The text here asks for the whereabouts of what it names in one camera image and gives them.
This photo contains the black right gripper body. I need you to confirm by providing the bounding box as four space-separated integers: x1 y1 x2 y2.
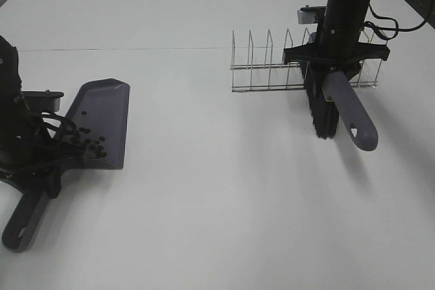
283 28 390 76

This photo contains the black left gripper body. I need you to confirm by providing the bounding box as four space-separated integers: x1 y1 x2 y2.
1 133 85 198

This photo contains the pile of coffee beans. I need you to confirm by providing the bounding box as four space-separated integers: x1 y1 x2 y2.
68 109 107 161

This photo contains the purple plastic dustpan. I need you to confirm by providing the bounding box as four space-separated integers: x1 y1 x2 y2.
1 79 130 253

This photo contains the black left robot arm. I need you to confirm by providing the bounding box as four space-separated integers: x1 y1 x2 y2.
1 37 83 198

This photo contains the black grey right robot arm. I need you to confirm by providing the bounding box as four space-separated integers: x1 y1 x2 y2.
283 0 390 68

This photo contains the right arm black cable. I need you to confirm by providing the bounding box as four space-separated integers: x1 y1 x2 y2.
362 1 429 39

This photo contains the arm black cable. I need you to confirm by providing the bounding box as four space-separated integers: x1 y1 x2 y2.
362 1 429 39
32 111 84 158

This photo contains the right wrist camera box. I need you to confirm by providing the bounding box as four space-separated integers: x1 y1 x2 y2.
297 5 326 24

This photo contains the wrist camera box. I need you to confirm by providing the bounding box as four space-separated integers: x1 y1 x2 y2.
297 5 326 24
22 90 64 113

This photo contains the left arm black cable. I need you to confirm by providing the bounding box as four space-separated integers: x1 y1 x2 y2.
32 111 84 158

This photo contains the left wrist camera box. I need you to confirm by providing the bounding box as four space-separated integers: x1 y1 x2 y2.
22 90 64 113

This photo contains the chrome wire dish rack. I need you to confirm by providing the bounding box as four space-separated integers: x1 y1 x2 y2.
230 31 383 92

